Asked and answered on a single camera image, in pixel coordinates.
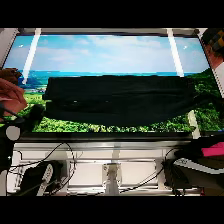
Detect black pants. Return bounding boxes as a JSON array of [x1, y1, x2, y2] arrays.
[[42, 75, 224, 128]]

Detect bright pink garment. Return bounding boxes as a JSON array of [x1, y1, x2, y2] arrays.
[[200, 142, 224, 158]]

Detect dark brown garment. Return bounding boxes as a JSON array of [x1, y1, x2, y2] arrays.
[[0, 67, 24, 85]]

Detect black cable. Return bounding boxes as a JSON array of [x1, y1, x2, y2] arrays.
[[9, 142, 77, 175], [119, 148, 178, 194]]

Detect white garment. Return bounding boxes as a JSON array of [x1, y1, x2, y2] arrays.
[[212, 61, 224, 98]]

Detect silver frame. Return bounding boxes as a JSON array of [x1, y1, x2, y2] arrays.
[[6, 139, 205, 197]]

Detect checked garment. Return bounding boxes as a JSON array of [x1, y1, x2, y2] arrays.
[[201, 28, 224, 55]]

